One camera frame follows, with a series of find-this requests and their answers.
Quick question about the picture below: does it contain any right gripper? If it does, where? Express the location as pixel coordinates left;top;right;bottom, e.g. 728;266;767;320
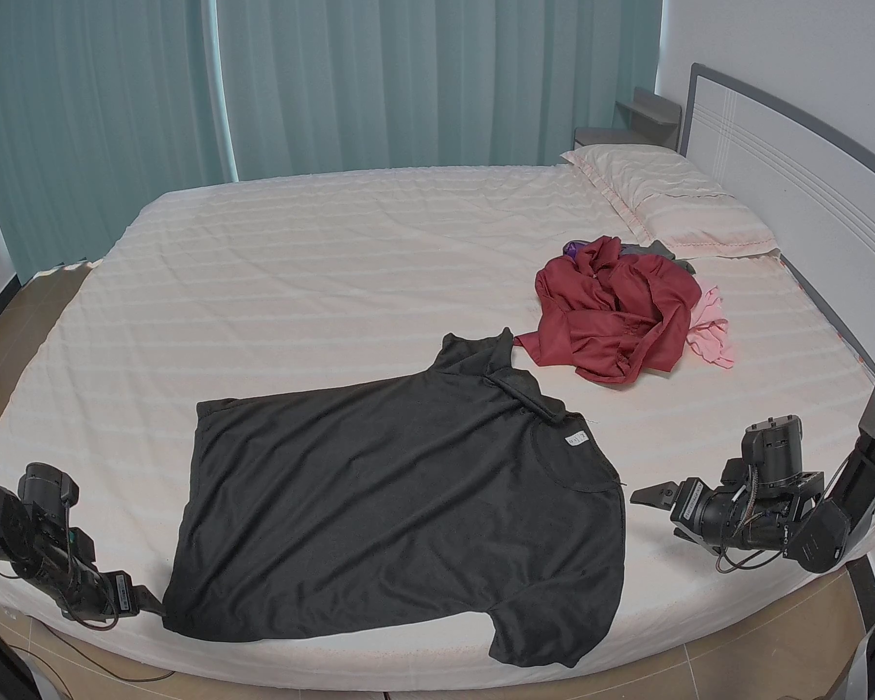
630;477;757;551

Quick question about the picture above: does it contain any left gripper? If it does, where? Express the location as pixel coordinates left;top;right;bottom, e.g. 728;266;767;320
71;566;140;622

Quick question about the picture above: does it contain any black polo shirt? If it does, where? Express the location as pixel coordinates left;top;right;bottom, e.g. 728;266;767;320
162;328;626;670

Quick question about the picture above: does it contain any bed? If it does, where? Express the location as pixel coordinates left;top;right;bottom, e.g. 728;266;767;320
0;63;875;691

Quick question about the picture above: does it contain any pink garment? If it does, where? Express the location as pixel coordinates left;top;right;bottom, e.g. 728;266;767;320
687;285;736;370

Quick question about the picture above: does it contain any dark red garment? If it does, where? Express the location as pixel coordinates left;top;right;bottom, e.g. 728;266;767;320
514;236;703;386

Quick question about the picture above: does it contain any grey garment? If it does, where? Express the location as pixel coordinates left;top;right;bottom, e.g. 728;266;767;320
620;239;697;275

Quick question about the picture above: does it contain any cream pillow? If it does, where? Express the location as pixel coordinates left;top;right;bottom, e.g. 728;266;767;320
560;144;781;259

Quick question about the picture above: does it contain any grey bedside table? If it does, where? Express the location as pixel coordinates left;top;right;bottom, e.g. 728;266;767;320
573;87;684;155

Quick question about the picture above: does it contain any blue-green curtain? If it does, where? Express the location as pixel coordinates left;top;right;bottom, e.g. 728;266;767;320
215;0;668;182
0;0;238;286

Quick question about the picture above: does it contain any black cable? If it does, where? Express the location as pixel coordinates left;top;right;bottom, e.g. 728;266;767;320
715;545;777;576
0;620;177;683

